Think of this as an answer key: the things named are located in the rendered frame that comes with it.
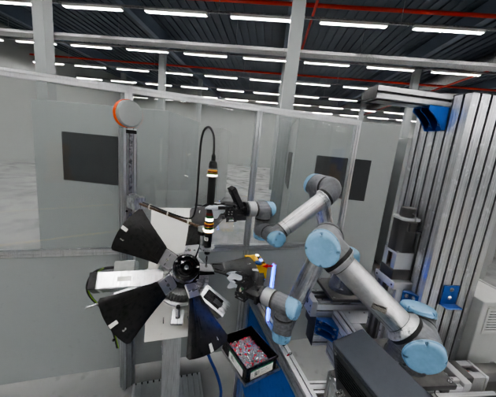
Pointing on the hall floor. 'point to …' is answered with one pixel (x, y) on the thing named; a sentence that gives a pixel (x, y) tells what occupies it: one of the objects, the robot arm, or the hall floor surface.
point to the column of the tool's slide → (127, 369)
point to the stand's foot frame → (150, 388)
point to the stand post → (171, 367)
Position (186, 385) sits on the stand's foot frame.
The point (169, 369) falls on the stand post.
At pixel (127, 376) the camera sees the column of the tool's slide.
